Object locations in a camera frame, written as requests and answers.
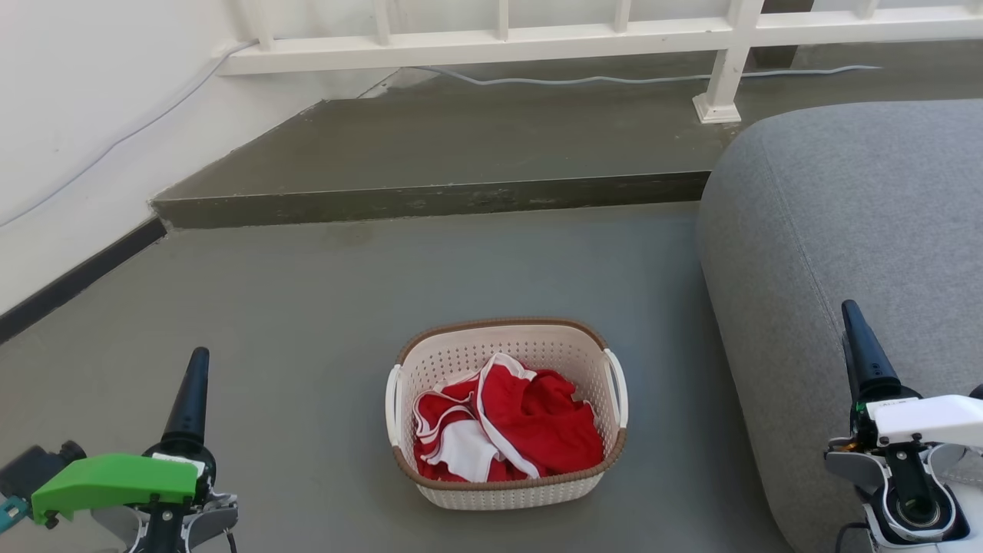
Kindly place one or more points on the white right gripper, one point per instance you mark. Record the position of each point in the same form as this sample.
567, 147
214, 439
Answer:
929, 421

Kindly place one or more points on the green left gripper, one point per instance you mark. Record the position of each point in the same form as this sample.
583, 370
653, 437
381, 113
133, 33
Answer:
115, 478

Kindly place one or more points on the white laundry basket brown rim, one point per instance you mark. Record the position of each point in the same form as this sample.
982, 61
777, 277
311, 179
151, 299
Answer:
507, 491

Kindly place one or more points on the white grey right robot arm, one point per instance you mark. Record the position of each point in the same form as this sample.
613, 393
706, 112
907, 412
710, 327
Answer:
914, 511

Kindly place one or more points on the grey fabric sofa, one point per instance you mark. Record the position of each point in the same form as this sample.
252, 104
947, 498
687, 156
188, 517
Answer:
845, 215

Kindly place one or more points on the black baseboard strip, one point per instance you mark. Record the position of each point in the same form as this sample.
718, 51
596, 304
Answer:
77, 280

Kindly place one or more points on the red and white clothing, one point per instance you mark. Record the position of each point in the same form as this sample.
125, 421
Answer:
537, 422

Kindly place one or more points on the dark raised concrete step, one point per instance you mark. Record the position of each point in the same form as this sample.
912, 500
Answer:
461, 153

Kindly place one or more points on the white wooden railing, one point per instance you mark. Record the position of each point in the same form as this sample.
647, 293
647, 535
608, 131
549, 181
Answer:
476, 50

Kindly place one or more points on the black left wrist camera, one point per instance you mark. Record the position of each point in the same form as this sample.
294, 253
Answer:
31, 465

